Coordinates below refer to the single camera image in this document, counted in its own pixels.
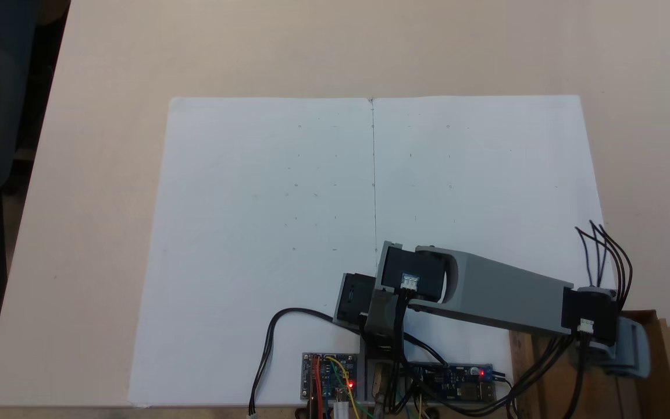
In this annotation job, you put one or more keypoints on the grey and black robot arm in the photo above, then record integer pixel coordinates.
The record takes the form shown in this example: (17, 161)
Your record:
(503, 291)

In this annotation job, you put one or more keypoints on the camera stand pole with clamp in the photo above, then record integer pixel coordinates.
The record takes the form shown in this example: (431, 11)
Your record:
(379, 387)

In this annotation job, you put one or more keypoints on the brown cardboard box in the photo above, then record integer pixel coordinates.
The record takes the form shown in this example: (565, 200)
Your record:
(669, 372)

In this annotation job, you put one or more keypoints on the white paper sheet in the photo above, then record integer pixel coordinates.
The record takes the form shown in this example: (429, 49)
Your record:
(253, 203)
(486, 174)

